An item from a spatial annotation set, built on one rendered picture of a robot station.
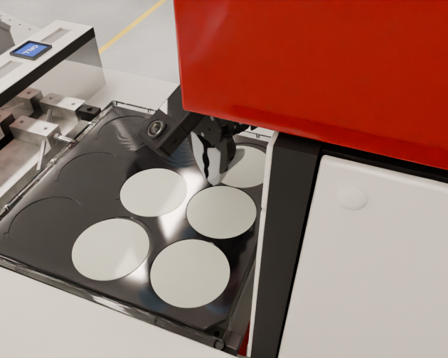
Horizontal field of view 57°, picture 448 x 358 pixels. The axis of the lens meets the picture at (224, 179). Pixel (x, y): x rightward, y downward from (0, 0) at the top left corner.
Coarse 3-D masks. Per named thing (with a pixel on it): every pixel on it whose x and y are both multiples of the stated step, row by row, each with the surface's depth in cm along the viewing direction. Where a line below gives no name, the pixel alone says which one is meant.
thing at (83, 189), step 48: (96, 144) 70; (144, 144) 70; (240, 144) 70; (48, 192) 62; (96, 192) 62; (192, 192) 62; (0, 240) 55; (48, 240) 56; (240, 240) 55; (96, 288) 50; (144, 288) 50
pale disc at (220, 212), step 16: (208, 192) 62; (224, 192) 62; (240, 192) 62; (192, 208) 60; (208, 208) 60; (224, 208) 60; (240, 208) 60; (192, 224) 57; (208, 224) 57; (224, 224) 57; (240, 224) 57
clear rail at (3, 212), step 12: (108, 108) 77; (96, 120) 74; (84, 132) 72; (72, 144) 69; (60, 156) 67; (48, 168) 65; (36, 180) 63; (24, 192) 62; (12, 204) 60; (0, 216) 58
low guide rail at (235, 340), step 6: (6, 258) 59; (102, 294) 55; (120, 300) 55; (150, 312) 53; (204, 330) 52; (210, 330) 52; (216, 330) 52; (222, 330) 52; (216, 336) 51; (222, 336) 51; (234, 336) 51; (240, 336) 51; (228, 342) 51; (234, 342) 51; (240, 342) 51; (228, 348) 51; (234, 348) 50; (234, 354) 51
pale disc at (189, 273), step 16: (192, 240) 55; (160, 256) 54; (176, 256) 54; (192, 256) 54; (208, 256) 54; (224, 256) 54; (160, 272) 52; (176, 272) 52; (192, 272) 52; (208, 272) 52; (224, 272) 52; (160, 288) 50; (176, 288) 50; (192, 288) 50; (208, 288) 50; (224, 288) 50; (176, 304) 49; (192, 304) 49
